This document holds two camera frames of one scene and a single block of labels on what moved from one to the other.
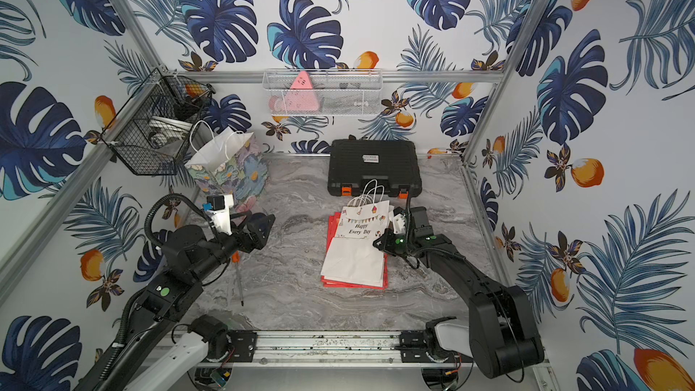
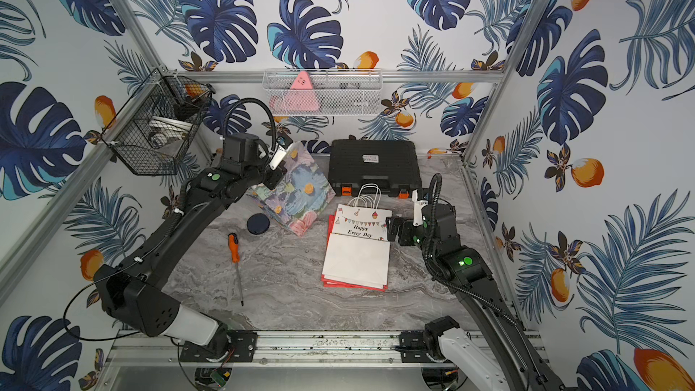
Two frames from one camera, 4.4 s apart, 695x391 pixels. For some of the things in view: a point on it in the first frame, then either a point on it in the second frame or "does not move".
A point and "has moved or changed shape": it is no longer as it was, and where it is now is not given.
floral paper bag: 226,163 has moved or changed shape
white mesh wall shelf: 332,92 does not move
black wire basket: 156,128 does not move
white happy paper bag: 353,258 does not move
